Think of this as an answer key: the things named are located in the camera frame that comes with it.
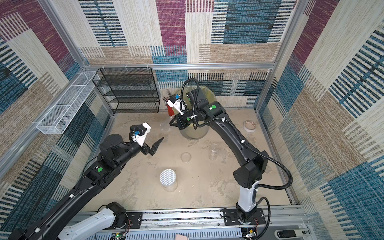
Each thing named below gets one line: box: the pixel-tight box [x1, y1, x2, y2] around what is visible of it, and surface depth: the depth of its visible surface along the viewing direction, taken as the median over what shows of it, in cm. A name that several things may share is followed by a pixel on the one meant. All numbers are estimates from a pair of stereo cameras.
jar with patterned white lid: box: [159, 169, 178, 192], surface depth 77 cm
